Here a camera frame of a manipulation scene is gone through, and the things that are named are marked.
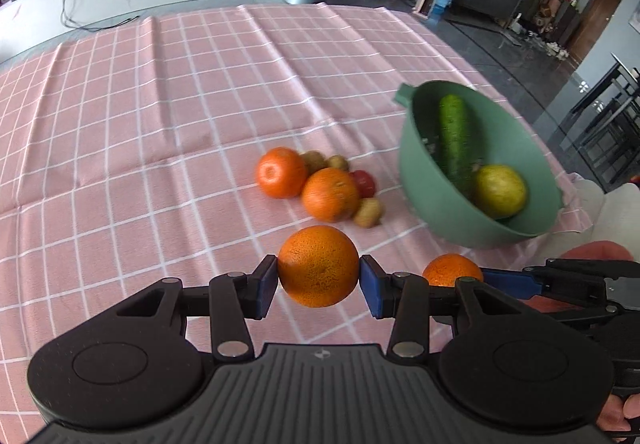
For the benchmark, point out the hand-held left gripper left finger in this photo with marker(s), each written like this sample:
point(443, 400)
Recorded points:
point(265, 288)

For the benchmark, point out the green cucumber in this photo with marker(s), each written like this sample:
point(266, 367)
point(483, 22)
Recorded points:
point(454, 139)

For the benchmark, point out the person's right hand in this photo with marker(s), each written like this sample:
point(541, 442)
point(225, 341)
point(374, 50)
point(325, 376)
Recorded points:
point(614, 414)

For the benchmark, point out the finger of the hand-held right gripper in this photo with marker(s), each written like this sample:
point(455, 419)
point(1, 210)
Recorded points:
point(507, 281)

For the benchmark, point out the green plastic bowl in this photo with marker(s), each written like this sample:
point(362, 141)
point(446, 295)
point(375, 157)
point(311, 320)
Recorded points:
point(435, 204)

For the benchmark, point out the white heater on floor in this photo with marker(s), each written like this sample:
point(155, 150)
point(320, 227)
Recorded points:
point(425, 3)

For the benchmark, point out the smooth tangerine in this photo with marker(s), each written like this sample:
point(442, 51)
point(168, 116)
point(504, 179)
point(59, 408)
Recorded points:
point(281, 173)

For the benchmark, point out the coral fleece cloth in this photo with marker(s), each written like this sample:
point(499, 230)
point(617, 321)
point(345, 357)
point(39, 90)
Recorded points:
point(600, 250)

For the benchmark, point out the dark dining chairs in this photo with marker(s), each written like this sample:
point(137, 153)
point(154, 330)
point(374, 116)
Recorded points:
point(607, 122)

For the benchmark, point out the red tomato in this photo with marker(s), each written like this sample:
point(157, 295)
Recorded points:
point(365, 183)

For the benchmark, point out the white cloth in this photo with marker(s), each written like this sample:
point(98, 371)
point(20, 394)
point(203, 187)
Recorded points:
point(610, 209)

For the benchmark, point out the brown wooden door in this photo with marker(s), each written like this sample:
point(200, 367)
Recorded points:
point(597, 22)

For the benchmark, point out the pink checked tablecloth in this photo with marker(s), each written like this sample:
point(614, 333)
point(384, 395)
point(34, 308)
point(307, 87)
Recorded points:
point(150, 124)

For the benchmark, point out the large orange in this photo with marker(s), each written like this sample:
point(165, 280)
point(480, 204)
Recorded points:
point(318, 266)

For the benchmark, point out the yellow-green guava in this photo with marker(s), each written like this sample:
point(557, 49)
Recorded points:
point(500, 191)

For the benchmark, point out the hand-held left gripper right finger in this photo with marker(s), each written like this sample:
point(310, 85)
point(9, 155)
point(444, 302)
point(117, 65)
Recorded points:
point(372, 291)

